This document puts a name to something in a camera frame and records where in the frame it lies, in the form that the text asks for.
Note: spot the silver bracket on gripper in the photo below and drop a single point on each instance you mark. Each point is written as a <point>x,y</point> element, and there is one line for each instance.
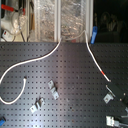
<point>108,98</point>

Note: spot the upper metal cable clip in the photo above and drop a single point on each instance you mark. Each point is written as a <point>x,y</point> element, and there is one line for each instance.
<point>53,90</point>

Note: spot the blue object at corner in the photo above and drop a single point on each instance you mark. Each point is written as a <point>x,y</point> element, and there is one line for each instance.
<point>2,120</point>

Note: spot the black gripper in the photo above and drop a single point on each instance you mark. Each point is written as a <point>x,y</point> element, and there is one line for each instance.
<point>117,92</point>

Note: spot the clear plastic bag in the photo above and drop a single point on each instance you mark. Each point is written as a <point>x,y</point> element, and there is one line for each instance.
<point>60,19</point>

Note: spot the metal cable clip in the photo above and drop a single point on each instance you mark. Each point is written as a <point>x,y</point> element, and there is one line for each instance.
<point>53,90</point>
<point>37,105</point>

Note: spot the lower metal cable clip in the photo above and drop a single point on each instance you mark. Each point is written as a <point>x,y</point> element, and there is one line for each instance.
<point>37,105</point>

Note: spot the silver connector plug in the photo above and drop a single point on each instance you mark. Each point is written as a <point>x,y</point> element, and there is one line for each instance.
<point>110,121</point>

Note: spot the blue clamp handle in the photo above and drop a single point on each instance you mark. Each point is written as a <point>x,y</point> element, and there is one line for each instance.
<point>94,34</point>

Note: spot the white red device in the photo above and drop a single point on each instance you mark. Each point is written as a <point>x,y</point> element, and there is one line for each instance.
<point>7,34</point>

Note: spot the red handled tool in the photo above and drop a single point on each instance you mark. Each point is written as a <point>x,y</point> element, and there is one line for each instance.
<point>8,8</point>

